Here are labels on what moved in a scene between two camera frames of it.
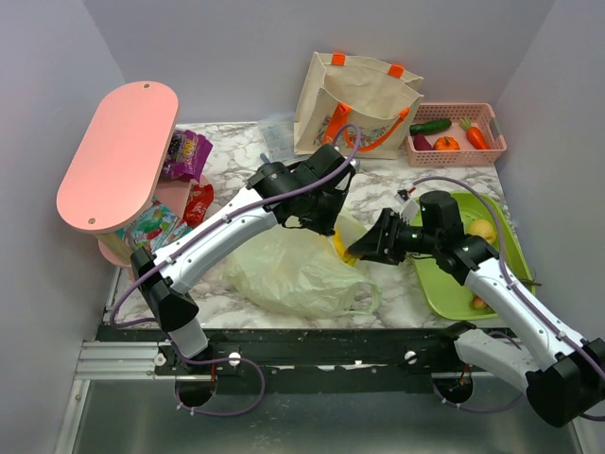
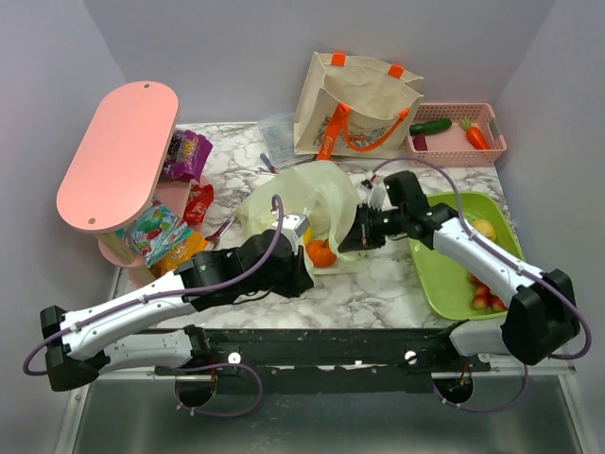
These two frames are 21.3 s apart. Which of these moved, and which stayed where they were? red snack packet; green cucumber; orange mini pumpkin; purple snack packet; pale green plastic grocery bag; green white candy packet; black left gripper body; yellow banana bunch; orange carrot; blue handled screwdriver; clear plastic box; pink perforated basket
Moved: orange mini pumpkin; black left gripper body; pale green plastic grocery bag; yellow banana bunch
Stayed: red snack packet; blue handled screwdriver; orange carrot; clear plastic box; pink perforated basket; green white candy packet; green cucumber; purple snack packet
